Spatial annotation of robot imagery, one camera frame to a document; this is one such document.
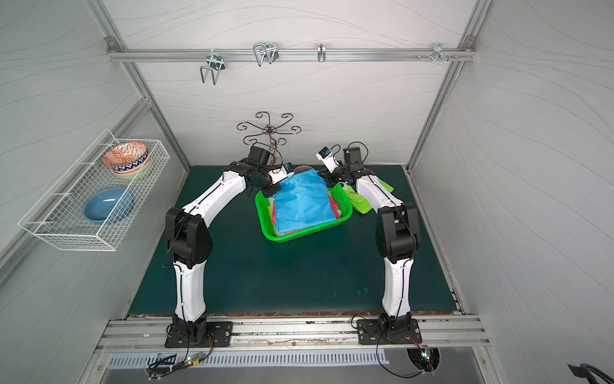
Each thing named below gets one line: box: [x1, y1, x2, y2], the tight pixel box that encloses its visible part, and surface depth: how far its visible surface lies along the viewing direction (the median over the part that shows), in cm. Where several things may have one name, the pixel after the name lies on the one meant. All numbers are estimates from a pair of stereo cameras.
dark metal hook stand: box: [236, 111, 303, 167], surface depth 92 cm
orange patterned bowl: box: [102, 141, 148, 175], surface depth 73 cm
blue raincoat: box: [273, 169, 338, 235], surface depth 93 cm
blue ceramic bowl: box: [83, 187, 136, 224], surface depth 65 cm
